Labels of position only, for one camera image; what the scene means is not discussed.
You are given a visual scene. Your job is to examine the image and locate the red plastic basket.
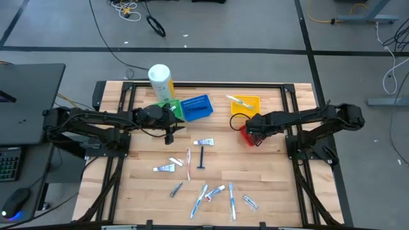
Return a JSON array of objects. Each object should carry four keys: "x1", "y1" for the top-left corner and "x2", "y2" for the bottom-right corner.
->
[{"x1": 239, "y1": 125, "x2": 263, "y2": 148}]

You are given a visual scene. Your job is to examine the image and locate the grey tube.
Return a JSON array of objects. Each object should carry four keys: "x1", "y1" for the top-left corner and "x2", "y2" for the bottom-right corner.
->
[{"x1": 169, "y1": 181, "x2": 183, "y2": 198}]

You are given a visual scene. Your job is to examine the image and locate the yellow floor cable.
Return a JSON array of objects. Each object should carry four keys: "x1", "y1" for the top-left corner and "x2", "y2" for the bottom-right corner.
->
[{"x1": 306, "y1": 0, "x2": 370, "y2": 25}]

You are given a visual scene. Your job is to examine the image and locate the white wipes canister yellow label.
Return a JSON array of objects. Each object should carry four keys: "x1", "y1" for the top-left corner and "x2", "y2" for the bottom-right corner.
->
[{"x1": 148, "y1": 63, "x2": 176, "y2": 103}]

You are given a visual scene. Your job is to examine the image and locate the black cable loop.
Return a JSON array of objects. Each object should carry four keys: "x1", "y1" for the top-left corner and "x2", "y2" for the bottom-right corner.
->
[{"x1": 146, "y1": 15, "x2": 167, "y2": 38}]

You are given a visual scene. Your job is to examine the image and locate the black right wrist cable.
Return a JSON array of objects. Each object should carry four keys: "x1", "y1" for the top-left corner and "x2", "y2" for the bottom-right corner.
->
[{"x1": 229, "y1": 112, "x2": 252, "y2": 132}]

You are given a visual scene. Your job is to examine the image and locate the green plastic basket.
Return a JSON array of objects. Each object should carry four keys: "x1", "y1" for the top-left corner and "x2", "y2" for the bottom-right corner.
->
[{"x1": 153, "y1": 98, "x2": 185, "y2": 121}]

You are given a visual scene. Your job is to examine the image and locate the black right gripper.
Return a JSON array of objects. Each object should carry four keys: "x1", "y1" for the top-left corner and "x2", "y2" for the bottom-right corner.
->
[{"x1": 245, "y1": 112, "x2": 279, "y2": 148}]

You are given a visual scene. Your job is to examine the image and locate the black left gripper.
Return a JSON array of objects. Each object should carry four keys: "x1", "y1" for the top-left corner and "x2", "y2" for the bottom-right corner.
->
[{"x1": 159, "y1": 107, "x2": 187, "y2": 146}]

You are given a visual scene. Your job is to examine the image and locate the dark grey computer desk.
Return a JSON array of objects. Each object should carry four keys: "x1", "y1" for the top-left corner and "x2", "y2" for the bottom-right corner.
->
[{"x1": 0, "y1": 142, "x2": 55, "y2": 224}]

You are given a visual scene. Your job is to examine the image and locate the red toothbrush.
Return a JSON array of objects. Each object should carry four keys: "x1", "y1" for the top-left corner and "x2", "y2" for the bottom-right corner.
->
[{"x1": 186, "y1": 147, "x2": 192, "y2": 181}]

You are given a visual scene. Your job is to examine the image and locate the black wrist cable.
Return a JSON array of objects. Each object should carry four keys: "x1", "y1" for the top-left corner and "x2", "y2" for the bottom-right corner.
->
[
  {"x1": 139, "y1": 126, "x2": 167, "y2": 139},
  {"x1": 229, "y1": 112, "x2": 252, "y2": 132}
]

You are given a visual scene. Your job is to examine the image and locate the blue toothbrush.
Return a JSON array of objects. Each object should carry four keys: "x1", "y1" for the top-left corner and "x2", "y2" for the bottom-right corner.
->
[
  {"x1": 190, "y1": 184, "x2": 209, "y2": 220},
  {"x1": 228, "y1": 182, "x2": 237, "y2": 222}
]

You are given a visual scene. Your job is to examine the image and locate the blue plastic basket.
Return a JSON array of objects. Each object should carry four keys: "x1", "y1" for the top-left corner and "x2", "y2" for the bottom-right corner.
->
[{"x1": 180, "y1": 94, "x2": 214, "y2": 123}]

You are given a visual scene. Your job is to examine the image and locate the black computer mouse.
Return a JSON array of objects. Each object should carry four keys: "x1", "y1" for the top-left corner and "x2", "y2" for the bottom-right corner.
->
[{"x1": 1, "y1": 187, "x2": 32, "y2": 220}]

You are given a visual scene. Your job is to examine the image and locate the grey desk foot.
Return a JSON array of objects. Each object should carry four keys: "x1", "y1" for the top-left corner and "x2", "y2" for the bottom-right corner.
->
[{"x1": 366, "y1": 97, "x2": 409, "y2": 107}]

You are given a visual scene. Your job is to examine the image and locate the black cable bundle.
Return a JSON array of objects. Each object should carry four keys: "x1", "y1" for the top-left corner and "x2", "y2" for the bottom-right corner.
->
[{"x1": 382, "y1": 17, "x2": 409, "y2": 57}]

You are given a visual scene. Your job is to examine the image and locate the backlit black keyboard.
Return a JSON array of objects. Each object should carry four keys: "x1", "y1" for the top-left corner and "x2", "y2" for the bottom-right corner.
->
[{"x1": 0, "y1": 146, "x2": 22, "y2": 183}]

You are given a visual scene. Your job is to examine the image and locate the silver nail clipper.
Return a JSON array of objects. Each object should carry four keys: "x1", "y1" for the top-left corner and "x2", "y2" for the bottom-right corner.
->
[{"x1": 242, "y1": 194, "x2": 259, "y2": 211}]

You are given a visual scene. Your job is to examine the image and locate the wooden desk grey legs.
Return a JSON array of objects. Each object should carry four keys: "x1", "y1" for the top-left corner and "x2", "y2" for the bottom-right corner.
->
[{"x1": 336, "y1": 0, "x2": 400, "y2": 25}]

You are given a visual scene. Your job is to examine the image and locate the thin yellow wire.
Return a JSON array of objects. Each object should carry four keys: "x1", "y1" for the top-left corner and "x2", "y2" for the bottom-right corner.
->
[{"x1": 56, "y1": 92, "x2": 96, "y2": 119}]

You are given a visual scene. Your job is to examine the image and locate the white hanging cable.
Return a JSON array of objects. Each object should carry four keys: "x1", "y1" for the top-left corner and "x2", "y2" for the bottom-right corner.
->
[{"x1": 374, "y1": 21, "x2": 409, "y2": 96}]

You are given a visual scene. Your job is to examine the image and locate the black aluminium table frame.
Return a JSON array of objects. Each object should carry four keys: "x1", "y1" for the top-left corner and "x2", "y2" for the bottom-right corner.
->
[{"x1": 72, "y1": 81, "x2": 355, "y2": 230}]

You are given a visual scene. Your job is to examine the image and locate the long black floor cable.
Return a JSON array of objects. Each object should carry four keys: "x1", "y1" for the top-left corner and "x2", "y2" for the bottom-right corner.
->
[{"x1": 88, "y1": 0, "x2": 150, "y2": 71}]

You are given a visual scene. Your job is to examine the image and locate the black raised desk panel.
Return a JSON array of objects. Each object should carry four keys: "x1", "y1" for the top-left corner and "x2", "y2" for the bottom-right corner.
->
[{"x1": 0, "y1": 63, "x2": 66, "y2": 146}]

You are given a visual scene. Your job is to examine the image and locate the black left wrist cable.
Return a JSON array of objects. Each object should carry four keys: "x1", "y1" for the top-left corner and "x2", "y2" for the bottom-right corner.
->
[{"x1": 139, "y1": 126, "x2": 167, "y2": 139}]

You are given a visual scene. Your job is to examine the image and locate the white coiled floor cable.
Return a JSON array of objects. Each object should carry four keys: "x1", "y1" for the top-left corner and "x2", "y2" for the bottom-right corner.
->
[{"x1": 110, "y1": 0, "x2": 142, "y2": 22}]

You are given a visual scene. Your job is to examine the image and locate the yellow plastic basket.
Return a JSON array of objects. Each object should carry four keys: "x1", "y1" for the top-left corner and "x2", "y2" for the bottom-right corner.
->
[{"x1": 230, "y1": 95, "x2": 261, "y2": 118}]

